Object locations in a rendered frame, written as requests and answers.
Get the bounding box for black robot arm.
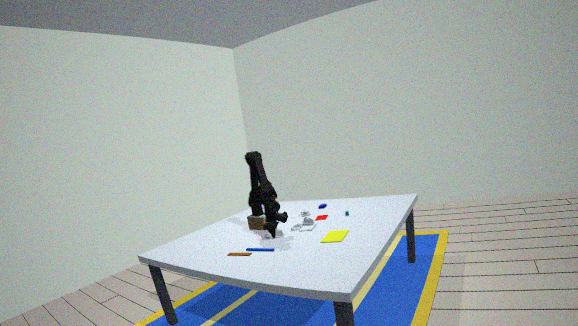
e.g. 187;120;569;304
244;151;288;223

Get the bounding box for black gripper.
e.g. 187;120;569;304
263;210;279;238

